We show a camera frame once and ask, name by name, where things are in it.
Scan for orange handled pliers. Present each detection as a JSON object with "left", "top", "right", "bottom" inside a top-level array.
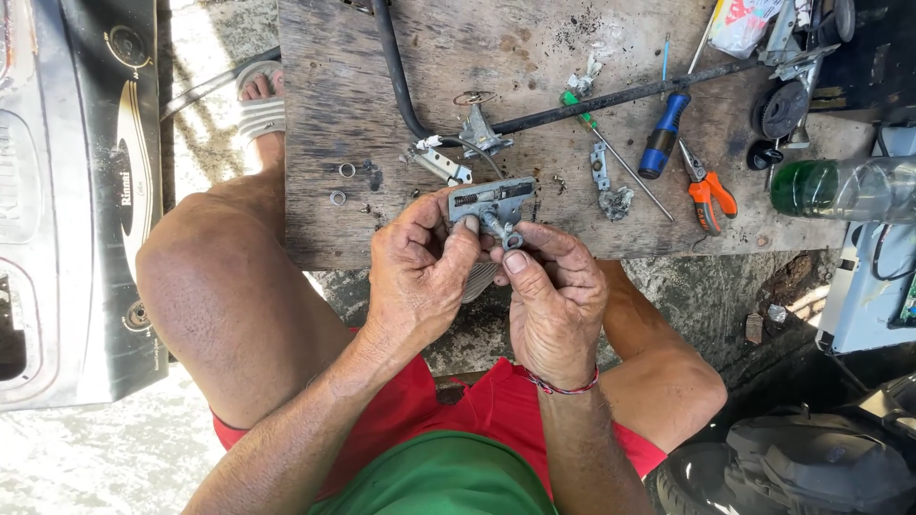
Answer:
[{"left": 677, "top": 137, "right": 739, "bottom": 237}]

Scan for pale metal bracket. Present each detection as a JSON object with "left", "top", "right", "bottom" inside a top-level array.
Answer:
[{"left": 410, "top": 136, "right": 474, "bottom": 187}]

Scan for grey metal gas valve assembly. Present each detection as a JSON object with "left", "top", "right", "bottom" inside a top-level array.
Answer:
[{"left": 448, "top": 176, "right": 538, "bottom": 252}]

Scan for person's right hand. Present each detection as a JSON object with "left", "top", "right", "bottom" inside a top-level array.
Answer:
[{"left": 490, "top": 220, "right": 611, "bottom": 392}]

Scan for black stove knob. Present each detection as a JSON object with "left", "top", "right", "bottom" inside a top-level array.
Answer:
[{"left": 746, "top": 139, "right": 785, "bottom": 172}]

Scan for red braided bracelet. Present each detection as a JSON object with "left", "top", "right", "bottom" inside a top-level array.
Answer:
[{"left": 525, "top": 365, "right": 601, "bottom": 396}]

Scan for person's right leg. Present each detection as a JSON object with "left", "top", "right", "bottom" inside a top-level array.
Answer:
[{"left": 596, "top": 259, "right": 730, "bottom": 456}]

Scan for black and silver gas stove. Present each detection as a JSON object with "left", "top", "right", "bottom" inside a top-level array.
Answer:
[{"left": 0, "top": 0, "right": 170, "bottom": 413}]

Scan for grey striped sandal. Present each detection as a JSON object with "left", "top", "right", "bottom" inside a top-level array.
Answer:
[
  {"left": 235, "top": 61, "right": 287, "bottom": 141},
  {"left": 461, "top": 261, "right": 502, "bottom": 306}
]

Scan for white appliance casing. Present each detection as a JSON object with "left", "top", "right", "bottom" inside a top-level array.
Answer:
[{"left": 815, "top": 125, "right": 916, "bottom": 356}]

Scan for silver metal bracket parts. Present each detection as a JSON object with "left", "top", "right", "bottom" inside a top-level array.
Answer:
[{"left": 757, "top": 0, "right": 843, "bottom": 84}]

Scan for black cable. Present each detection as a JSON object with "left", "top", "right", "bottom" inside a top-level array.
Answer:
[{"left": 871, "top": 225, "right": 916, "bottom": 282}]

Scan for green handled screwdriver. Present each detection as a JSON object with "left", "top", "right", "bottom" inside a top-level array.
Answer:
[{"left": 559, "top": 90, "right": 676, "bottom": 223}]

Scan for thin grey wire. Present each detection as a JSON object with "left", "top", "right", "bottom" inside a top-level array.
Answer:
[{"left": 440, "top": 135, "right": 506, "bottom": 180}]

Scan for crumpled white tape scrap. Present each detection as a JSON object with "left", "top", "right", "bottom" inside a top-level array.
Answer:
[{"left": 567, "top": 50, "right": 604, "bottom": 98}]

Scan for person's left hand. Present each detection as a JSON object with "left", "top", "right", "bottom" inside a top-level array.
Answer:
[{"left": 361, "top": 187, "right": 496, "bottom": 359}]

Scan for person's left leg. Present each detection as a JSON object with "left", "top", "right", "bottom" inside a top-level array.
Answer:
[{"left": 135, "top": 69, "right": 373, "bottom": 432}]

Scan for small flat metal plate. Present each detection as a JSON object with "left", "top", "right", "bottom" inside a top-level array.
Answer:
[{"left": 590, "top": 141, "right": 611, "bottom": 192}]

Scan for blue and black screwdriver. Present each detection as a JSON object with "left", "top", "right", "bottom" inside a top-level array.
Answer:
[{"left": 637, "top": 32, "right": 693, "bottom": 180}]

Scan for grey valve body on pipe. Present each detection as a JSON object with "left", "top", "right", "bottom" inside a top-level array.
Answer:
[{"left": 458, "top": 103, "right": 515, "bottom": 160}]

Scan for black metal stove body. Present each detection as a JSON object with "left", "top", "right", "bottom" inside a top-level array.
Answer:
[{"left": 809, "top": 0, "right": 916, "bottom": 124}]

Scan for green shirt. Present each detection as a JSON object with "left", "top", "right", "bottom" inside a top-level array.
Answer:
[{"left": 306, "top": 429, "right": 560, "bottom": 515}]

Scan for thin pale rod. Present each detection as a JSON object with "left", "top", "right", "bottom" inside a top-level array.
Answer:
[{"left": 686, "top": 0, "right": 724, "bottom": 77}]

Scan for bent black gas pipe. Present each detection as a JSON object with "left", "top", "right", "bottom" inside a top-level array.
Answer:
[{"left": 371, "top": 0, "right": 761, "bottom": 144}]

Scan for white and red plastic bag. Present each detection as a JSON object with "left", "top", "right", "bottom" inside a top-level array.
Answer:
[{"left": 708, "top": 0, "right": 786, "bottom": 60}]

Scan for red shorts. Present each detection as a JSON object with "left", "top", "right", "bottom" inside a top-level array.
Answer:
[{"left": 210, "top": 328, "right": 668, "bottom": 503}]

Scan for clear and green plastic bottle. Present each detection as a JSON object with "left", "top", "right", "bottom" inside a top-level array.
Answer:
[{"left": 769, "top": 155, "right": 916, "bottom": 227}]

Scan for person's leg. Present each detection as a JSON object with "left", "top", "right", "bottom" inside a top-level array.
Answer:
[
  {"left": 596, "top": 259, "right": 730, "bottom": 456},
  {"left": 135, "top": 69, "right": 373, "bottom": 432}
]

